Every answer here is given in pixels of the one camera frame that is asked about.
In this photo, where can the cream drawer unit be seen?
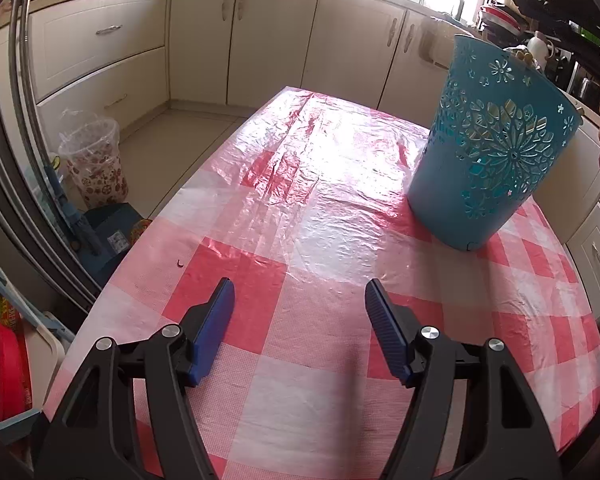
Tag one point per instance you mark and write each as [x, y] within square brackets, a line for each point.
[597, 260]

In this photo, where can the red floral cloth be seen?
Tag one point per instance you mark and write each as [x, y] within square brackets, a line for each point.
[0, 370]

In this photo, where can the pink checked plastic tablecloth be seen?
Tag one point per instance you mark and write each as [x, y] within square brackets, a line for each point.
[305, 210]

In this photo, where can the grey sliding door frame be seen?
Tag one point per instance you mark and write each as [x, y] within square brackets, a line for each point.
[25, 160]

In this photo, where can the cream base cabinets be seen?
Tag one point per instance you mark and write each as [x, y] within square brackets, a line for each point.
[260, 45]

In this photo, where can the flower print trash bin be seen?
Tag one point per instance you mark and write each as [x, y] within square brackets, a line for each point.
[97, 170]

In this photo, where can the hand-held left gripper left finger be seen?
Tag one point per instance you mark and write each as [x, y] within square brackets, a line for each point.
[212, 332]

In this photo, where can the white thermos flask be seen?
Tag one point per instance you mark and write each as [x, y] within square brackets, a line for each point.
[540, 50]

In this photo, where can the stack of dishes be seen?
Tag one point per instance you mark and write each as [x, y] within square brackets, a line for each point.
[500, 15]

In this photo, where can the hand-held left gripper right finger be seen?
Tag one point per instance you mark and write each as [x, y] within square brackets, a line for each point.
[387, 332]

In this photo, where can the blue dustpan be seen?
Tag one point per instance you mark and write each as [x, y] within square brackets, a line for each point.
[110, 240]

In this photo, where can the beige hanging bag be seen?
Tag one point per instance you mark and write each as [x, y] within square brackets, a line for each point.
[437, 45]

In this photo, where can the floral slipper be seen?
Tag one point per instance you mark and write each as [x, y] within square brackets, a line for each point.
[140, 229]

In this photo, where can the bundle of wooden chopsticks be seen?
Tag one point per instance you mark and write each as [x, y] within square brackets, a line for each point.
[522, 55]

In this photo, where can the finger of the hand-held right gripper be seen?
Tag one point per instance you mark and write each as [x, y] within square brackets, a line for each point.
[555, 17]

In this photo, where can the blue perforated plastic basket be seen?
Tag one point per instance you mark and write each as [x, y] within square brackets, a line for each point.
[480, 160]

